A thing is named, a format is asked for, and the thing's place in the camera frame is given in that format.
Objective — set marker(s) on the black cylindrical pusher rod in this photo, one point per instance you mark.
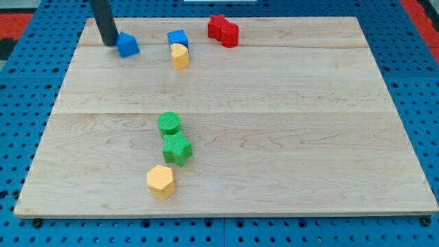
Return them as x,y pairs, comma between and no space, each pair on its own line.
105,21

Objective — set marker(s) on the blue triangle block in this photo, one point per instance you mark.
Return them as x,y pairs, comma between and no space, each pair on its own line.
126,45

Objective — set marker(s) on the light wooden board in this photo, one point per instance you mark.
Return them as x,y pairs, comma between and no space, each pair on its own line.
295,121

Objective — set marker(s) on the blue cube block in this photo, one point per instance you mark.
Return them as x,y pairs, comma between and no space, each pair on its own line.
178,36

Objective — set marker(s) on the yellow heart block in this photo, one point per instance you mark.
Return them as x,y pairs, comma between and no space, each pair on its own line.
179,56

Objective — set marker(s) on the red star block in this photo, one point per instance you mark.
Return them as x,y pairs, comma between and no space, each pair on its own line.
214,26

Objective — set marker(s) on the red cylinder block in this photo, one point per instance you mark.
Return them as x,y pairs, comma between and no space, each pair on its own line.
230,35

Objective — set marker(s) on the green cylinder block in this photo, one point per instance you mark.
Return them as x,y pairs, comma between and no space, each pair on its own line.
169,123

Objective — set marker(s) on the green star block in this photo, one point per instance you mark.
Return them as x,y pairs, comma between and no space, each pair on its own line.
177,149

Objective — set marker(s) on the yellow hexagon block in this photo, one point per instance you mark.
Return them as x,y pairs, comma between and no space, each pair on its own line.
160,180

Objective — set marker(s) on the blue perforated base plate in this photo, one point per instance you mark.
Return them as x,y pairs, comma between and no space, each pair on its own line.
33,74

